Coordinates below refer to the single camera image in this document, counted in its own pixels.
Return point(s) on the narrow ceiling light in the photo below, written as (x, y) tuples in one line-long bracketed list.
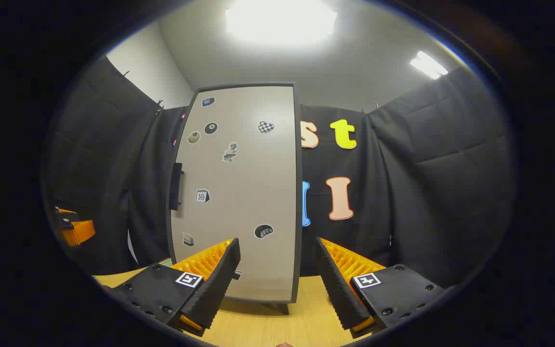
[(428, 65)]

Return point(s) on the green book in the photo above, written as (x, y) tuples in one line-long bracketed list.
[(165, 262)]

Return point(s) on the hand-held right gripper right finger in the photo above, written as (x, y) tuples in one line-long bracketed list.
[(337, 289)]

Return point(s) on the light grey cabinet door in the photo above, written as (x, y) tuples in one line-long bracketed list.
[(248, 183)]

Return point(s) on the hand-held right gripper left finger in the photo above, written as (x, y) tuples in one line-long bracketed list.
[(222, 279)]

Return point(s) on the black backdrop cloth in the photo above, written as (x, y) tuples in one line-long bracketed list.
[(427, 193)]

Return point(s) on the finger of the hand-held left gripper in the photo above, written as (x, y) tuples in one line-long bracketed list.
[(65, 211), (81, 231)]

